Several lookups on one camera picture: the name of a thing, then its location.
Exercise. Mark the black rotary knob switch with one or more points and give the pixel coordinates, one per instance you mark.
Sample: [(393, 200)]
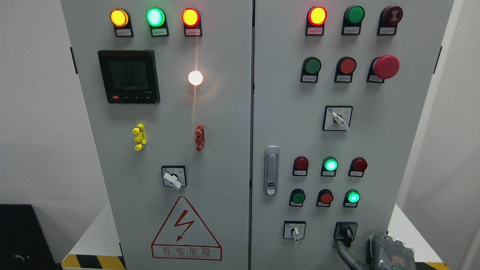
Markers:
[(345, 232)]

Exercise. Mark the grey electrical cabinet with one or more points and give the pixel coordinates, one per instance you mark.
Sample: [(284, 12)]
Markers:
[(251, 54)]

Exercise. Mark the red terminal connector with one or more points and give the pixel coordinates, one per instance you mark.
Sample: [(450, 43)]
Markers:
[(200, 137)]

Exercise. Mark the dark red indicator left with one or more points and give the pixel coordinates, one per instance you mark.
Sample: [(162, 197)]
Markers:
[(300, 166)]

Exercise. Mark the dark red indicator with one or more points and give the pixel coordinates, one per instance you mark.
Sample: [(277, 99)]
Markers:
[(300, 166), (358, 167)]

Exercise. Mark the white indicator light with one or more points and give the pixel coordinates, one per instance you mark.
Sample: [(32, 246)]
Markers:
[(195, 78)]

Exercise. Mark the green push button lower row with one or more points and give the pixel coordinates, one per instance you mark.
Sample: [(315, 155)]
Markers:
[(297, 198)]

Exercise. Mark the lit green indicator middle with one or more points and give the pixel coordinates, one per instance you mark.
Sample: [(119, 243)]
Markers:
[(329, 167)]

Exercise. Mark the green push button second row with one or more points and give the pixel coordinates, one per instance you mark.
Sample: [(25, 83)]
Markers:
[(310, 70)]

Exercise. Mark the yellow terminal connector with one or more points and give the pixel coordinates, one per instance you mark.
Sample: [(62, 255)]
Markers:
[(139, 136)]

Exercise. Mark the red push button lower row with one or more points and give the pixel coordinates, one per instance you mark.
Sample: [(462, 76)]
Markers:
[(324, 198)]

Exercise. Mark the red electric hazard warning sticker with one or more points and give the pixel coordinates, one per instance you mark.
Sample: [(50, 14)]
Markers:
[(185, 236)]

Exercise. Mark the dark red indicator right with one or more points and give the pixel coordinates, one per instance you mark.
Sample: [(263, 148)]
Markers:
[(358, 167)]

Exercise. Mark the black digital power meter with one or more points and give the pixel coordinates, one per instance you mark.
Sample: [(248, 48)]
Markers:
[(129, 76)]

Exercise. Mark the red push button second row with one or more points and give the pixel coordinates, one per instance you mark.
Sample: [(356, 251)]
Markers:
[(344, 70)]

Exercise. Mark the lit green button lower row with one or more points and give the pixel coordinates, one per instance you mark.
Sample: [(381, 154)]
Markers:
[(351, 199)]

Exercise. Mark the red-orange indicator light top left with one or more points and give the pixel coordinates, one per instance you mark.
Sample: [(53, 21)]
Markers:
[(191, 19)]

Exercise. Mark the red lit indicator right door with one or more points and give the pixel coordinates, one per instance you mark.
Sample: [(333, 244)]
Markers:
[(316, 18)]

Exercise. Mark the green indicator light top left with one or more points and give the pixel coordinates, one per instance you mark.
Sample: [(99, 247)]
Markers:
[(157, 21)]

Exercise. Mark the red emergency stop mushroom button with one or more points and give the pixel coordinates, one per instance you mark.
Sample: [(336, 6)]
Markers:
[(382, 68)]

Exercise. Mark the green push button top right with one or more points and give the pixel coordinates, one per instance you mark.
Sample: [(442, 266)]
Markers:
[(352, 20)]

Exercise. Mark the yellow indicator light top left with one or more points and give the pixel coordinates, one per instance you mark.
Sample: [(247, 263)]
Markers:
[(121, 21)]

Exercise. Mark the dark red buzzer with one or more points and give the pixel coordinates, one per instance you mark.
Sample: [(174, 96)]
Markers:
[(388, 20)]

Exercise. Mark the black box lower left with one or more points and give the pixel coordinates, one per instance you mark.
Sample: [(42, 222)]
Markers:
[(22, 243)]

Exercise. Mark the silver door lock handle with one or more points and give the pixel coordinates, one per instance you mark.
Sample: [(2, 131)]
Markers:
[(271, 169)]

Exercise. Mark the white selector switch left door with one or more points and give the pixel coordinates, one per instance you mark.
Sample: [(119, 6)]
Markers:
[(174, 176)]

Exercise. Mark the white selector switch upper right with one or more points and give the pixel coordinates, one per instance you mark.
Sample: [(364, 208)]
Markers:
[(337, 118)]

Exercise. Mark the white selector switch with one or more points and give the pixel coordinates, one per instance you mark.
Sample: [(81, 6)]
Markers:
[(294, 230), (337, 118)]

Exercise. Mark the white selector switch lower right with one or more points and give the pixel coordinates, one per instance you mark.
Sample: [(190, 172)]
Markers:
[(294, 230)]

